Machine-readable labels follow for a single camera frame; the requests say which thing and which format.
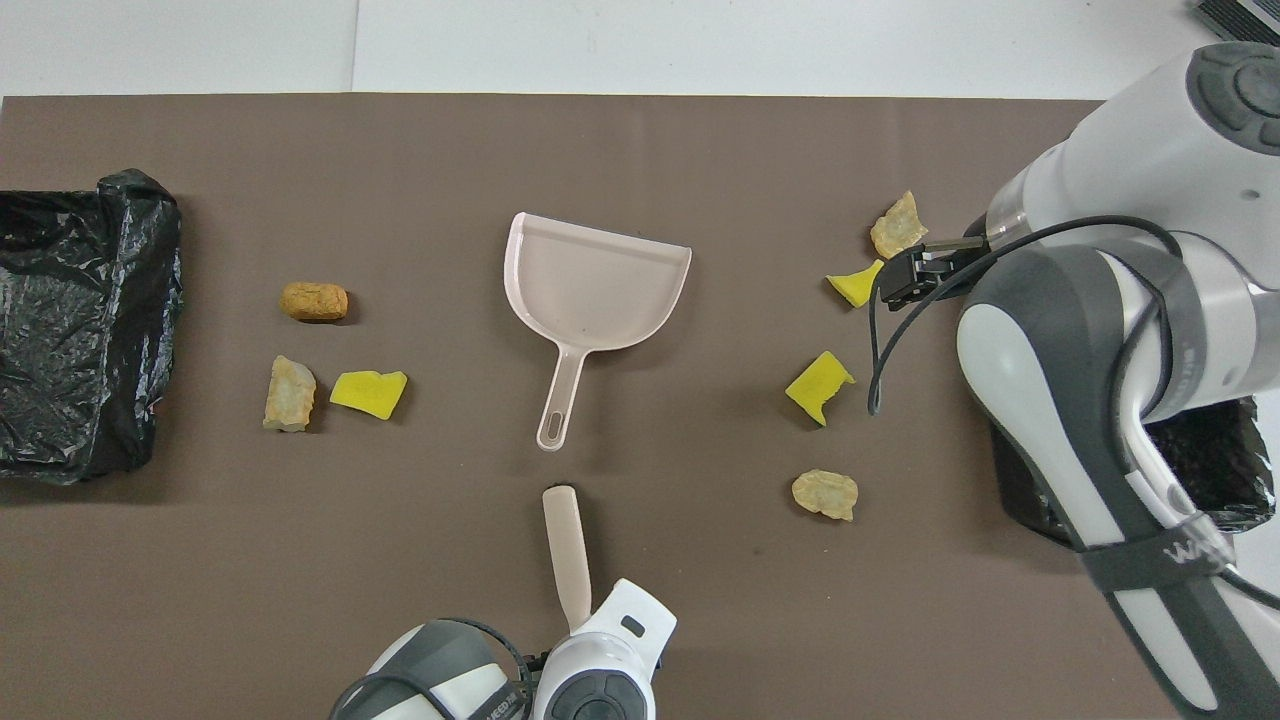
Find beige plastic dustpan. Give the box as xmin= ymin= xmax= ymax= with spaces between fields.
xmin=503 ymin=211 xmax=693 ymax=452

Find beige foam scrap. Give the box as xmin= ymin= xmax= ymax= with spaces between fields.
xmin=791 ymin=469 xmax=860 ymax=523
xmin=869 ymin=191 xmax=928 ymax=261
xmin=263 ymin=355 xmax=317 ymax=433

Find brown bread-like trash piece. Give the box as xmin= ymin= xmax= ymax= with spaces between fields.
xmin=279 ymin=281 xmax=350 ymax=324

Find black bag lined bin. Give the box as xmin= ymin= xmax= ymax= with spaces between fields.
xmin=0 ymin=168 xmax=184 ymax=486
xmin=988 ymin=395 xmax=1276 ymax=549

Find beige hand brush black bristles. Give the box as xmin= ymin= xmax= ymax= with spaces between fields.
xmin=542 ymin=486 xmax=593 ymax=633

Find dark left arm cable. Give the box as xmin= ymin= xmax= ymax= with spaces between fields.
xmin=333 ymin=617 xmax=533 ymax=720

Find yellow sponge piece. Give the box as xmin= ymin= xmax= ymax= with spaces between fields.
xmin=785 ymin=350 xmax=856 ymax=428
xmin=826 ymin=259 xmax=887 ymax=309
xmin=330 ymin=370 xmax=409 ymax=421

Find grey ribbed device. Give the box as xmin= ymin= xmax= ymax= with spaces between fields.
xmin=1193 ymin=0 xmax=1280 ymax=48

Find brown paper table mat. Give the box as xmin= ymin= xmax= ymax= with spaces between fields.
xmin=0 ymin=94 xmax=1256 ymax=720

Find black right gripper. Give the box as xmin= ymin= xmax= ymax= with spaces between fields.
xmin=880 ymin=238 xmax=991 ymax=307

